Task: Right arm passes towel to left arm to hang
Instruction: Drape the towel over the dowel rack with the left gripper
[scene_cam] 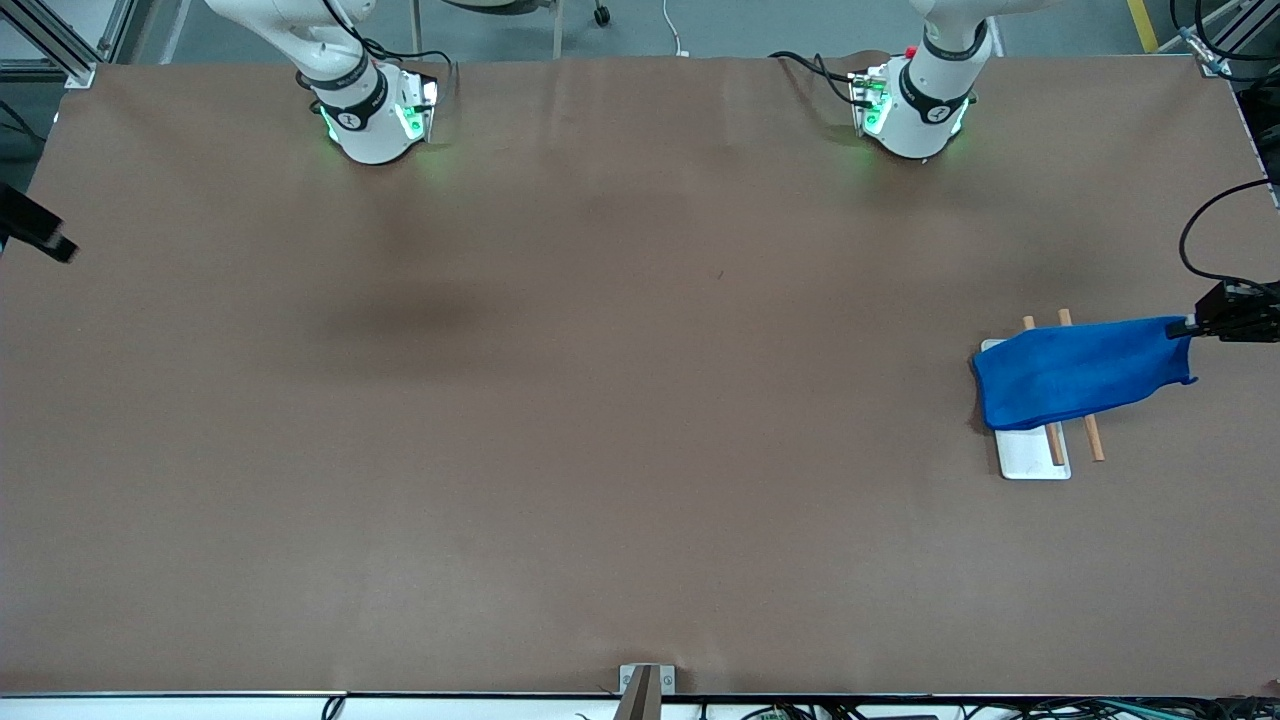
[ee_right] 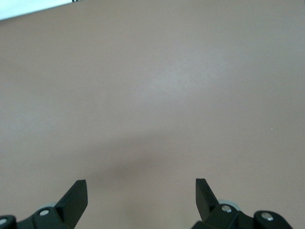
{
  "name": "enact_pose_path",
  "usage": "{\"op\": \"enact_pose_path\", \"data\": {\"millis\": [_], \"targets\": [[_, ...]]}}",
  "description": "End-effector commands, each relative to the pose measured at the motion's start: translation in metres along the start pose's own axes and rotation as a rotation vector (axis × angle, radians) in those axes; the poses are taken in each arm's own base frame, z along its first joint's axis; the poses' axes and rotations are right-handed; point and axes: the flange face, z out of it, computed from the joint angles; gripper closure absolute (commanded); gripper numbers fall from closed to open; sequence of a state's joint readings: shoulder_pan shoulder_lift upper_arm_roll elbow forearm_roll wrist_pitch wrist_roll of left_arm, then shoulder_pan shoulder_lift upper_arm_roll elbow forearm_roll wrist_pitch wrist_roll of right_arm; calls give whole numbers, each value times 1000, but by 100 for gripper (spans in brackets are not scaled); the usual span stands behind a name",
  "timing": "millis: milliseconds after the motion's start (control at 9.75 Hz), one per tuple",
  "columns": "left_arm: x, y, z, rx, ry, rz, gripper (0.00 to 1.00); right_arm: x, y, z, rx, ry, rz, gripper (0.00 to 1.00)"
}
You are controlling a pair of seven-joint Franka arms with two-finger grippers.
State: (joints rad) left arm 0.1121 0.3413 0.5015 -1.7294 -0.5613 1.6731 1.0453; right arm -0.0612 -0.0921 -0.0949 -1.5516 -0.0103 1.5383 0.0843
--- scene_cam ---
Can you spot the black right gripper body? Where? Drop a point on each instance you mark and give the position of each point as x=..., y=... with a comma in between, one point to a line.
x=28, y=223

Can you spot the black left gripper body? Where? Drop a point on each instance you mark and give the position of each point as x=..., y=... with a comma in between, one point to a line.
x=1243, y=312

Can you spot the blue microfibre towel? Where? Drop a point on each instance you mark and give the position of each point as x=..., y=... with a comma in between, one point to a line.
x=1080, y=375

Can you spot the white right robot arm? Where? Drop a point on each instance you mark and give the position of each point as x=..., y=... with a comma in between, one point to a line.
x=365, y=130

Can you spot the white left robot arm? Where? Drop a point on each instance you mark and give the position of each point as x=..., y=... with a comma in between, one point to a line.
x=925, y=110

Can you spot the white towel rack base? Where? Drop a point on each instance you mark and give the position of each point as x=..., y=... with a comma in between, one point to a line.
x=1025, y=455

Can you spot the office chair base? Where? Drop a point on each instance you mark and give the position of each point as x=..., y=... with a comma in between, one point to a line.
x=556, y=25

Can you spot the brown table cover sheet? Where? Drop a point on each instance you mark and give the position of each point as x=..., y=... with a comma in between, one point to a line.
x=640, y=450

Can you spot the aluminium frame profile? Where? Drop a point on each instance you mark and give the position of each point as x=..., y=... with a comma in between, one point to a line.
x=1215, y=62
x=60, y=50

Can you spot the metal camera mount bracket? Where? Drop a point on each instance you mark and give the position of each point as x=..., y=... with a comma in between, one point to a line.
x=645, y=690

